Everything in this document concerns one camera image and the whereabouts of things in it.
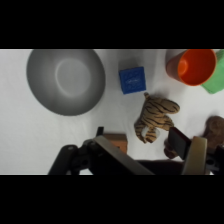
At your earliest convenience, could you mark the orange plastic cup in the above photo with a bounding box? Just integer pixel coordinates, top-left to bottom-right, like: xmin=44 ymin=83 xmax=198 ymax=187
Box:
xmin=165 ymin=49 xmax=218 ymax=87

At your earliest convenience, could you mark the small wooden block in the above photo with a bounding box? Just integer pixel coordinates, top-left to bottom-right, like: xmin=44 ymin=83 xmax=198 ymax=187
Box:
xmin=102 ymin=133 xmax=129 ymax=154

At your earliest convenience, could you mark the blue cube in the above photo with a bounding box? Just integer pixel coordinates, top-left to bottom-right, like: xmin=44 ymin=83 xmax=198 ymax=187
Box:
xmin=118 ymin=66 xmax=147 ymax=95

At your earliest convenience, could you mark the grey bowl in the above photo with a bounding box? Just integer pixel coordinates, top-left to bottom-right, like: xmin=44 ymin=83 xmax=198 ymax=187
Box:
xmin=26 ymin=49 xmax=107 ymax=117

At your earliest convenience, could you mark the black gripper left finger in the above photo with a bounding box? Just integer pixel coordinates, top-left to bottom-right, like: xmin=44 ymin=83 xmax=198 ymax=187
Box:
xmin=47 ymin=126 xmax=155 ymax=176

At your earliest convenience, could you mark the brown plush toy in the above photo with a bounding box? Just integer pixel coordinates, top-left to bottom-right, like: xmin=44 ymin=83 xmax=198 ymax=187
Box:
xmin=163 ymin=115 xmax=224 ymax=160

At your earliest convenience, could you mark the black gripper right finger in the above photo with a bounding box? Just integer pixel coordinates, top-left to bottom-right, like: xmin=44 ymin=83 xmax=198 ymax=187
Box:
xmin=167 ymin=126 xmax=224 ymax=176

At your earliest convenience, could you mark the green plastic cup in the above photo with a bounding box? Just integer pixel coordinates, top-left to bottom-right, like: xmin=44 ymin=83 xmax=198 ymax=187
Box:
xmin=200 ymin=49 xmax=224 ymax=95

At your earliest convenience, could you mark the striped tiger plush toy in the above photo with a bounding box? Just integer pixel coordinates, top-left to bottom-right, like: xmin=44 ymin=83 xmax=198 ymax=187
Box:
xmin=133 ymin=92 xmax=181 ymax=145

